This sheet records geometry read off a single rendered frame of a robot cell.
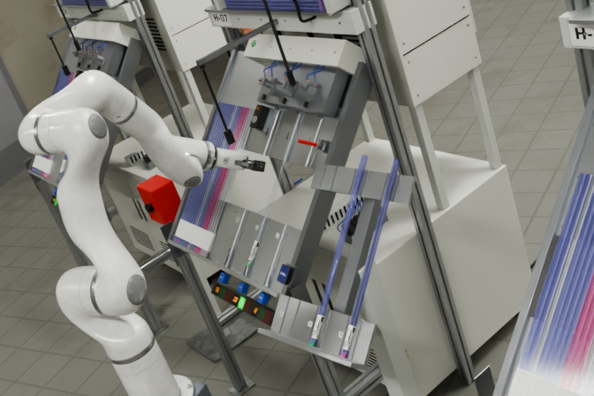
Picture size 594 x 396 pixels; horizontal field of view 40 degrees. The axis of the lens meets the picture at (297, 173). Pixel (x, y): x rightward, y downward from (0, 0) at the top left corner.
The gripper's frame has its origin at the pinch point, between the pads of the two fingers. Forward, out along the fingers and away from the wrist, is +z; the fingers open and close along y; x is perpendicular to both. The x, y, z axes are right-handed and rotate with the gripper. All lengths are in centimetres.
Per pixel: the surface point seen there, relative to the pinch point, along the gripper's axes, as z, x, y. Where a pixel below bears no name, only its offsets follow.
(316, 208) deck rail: 9.9, 7.9, -21.2
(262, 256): 7.2, 26.8, -4.1
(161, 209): 17, 29, 79
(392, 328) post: 24, 35, -46
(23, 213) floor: 62, 84, 343
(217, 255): 6.4, 32.2, 18.7
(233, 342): 62, 81, 76
